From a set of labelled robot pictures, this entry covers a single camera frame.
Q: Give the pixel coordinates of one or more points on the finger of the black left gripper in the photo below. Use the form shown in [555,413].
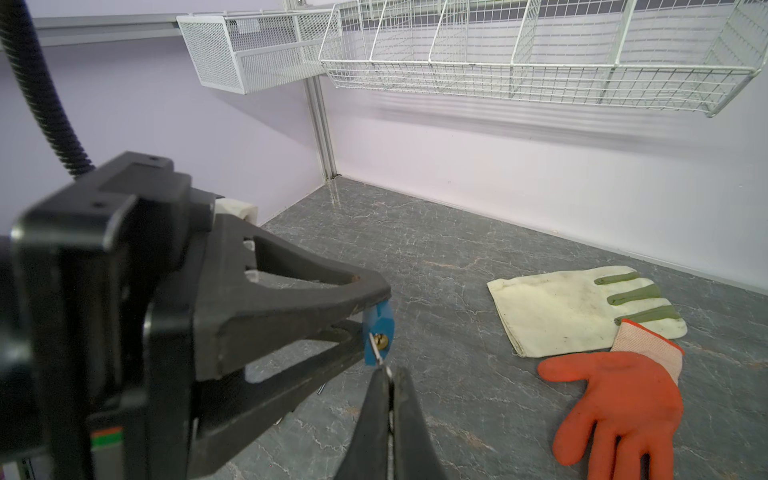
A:
[232,413]
[258,293]

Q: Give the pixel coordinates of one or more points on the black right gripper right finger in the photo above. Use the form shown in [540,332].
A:
[413,455]

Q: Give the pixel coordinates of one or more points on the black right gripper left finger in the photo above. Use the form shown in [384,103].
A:
[367,455]

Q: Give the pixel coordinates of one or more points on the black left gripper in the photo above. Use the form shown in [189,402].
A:
[98,285]

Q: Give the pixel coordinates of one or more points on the small blue padlock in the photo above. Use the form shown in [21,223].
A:
[378,332]

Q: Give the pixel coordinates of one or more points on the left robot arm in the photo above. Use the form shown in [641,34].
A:
[42,90]

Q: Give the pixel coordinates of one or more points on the cream work glove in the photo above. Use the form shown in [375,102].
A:
[577,311]

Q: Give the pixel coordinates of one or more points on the red rubber glove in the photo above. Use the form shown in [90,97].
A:
[630,410]

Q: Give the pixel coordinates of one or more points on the white mesh box basket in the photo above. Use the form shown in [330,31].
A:
[244,53]

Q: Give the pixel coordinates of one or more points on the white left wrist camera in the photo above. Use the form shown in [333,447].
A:
[245,211]

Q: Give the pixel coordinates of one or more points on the white wire shelf basket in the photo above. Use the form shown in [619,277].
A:
[691,56]

